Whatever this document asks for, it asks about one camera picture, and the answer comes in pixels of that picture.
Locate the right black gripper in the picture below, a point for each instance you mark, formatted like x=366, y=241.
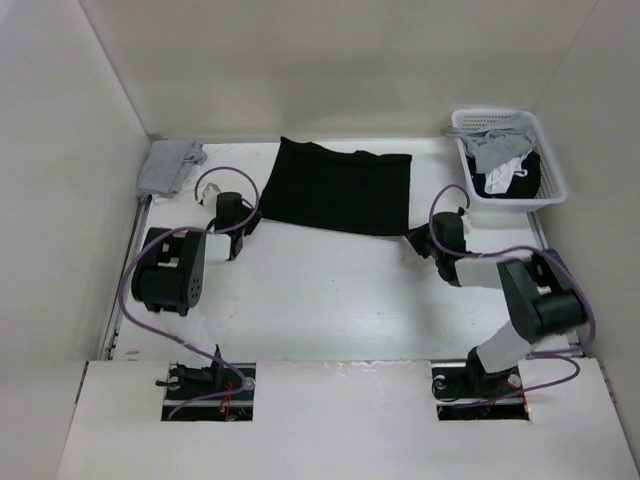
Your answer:
x=415, y=237

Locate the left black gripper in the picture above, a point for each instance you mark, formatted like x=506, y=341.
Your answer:
x=245, y=209

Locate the black tank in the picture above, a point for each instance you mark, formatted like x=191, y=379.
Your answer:
x=358, y=193
x=524, y=188

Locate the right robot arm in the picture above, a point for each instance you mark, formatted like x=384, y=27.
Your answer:
x=540, y=299

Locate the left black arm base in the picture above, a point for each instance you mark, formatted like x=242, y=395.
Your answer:
x=207, y=394

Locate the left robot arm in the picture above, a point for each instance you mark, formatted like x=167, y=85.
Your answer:
x=168, y=273

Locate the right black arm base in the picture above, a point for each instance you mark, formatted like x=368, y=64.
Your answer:
x=462, y=397

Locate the folded white tank top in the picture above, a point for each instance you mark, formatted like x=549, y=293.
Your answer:
x=186, y=190

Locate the folded grey tank top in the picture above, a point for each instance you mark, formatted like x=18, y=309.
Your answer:
x=168, y=165

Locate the white tank top in basket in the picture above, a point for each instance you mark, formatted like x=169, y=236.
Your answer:
x=499, y=180

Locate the grey tank top in basket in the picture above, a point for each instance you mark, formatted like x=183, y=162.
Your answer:
x=496, y=143

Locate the black tank top in basket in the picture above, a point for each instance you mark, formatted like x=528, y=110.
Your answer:
x=524, y=188

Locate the white plastic laundry basket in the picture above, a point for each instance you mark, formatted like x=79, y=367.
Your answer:
x=552, y=189

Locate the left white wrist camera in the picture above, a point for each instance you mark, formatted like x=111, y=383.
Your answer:
x=209, y=195

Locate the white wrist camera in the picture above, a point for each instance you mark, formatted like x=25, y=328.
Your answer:
x=209, y=195
x=466, y=220

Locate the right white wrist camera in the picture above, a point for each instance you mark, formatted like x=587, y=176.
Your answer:
x=466, y=220

